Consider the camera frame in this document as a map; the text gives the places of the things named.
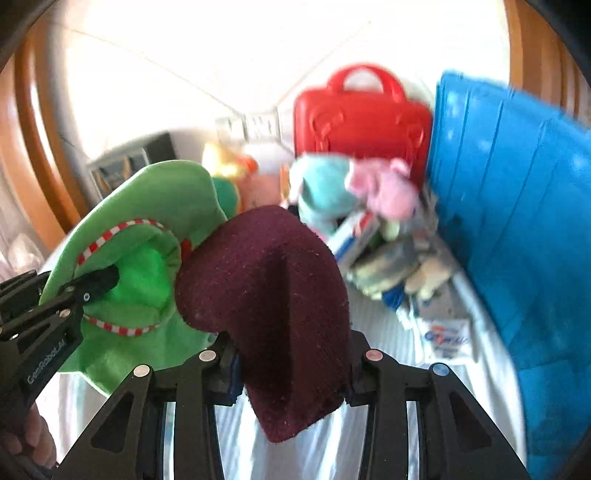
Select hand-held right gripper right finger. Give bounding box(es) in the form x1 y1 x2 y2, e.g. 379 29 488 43
344 330 532 480

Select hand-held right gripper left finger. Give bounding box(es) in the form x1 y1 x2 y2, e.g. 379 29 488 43
54 330 243 480

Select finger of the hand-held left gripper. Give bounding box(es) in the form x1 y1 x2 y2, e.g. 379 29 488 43
58 267 121 319

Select green plush frog hat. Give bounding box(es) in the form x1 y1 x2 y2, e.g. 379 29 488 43
39 159 241 398

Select maroon cloth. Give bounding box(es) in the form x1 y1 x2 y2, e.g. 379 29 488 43
175 205 352 444

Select white red blue carton box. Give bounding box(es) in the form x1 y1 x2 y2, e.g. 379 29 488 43
330 210 386 261

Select blue plastic storage crate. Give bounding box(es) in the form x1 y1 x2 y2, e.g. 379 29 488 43
425 69 591 480

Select white cloth covered desktop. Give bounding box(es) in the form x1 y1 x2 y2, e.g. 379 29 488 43
34 258 529 480

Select person's left hand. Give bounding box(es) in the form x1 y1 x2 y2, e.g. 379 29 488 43
21 406 58 468

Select white tissue packet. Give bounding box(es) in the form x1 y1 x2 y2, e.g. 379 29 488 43
397 295 476 365

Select small white plush toy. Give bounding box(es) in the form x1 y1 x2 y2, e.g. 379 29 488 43
402 258 451 301

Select wooden arch trim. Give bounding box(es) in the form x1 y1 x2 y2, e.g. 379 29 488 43
0 28 93 241
503 0 591 121

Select black gift box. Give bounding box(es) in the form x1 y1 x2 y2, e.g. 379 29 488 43
88 131 178 204

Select yellow green duck plush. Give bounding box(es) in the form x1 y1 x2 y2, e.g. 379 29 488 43
202 141 259 217

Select pink plush toy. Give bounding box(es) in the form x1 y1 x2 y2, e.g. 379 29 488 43
240 173 289 213

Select pink pig plush teal outfit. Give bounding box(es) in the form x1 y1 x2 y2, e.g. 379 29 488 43
288 154 419 241

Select red toy suitcase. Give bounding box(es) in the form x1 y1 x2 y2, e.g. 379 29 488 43
293 65 435 185

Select white wall socket panel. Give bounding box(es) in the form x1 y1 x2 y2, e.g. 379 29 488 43
216 113 280 139

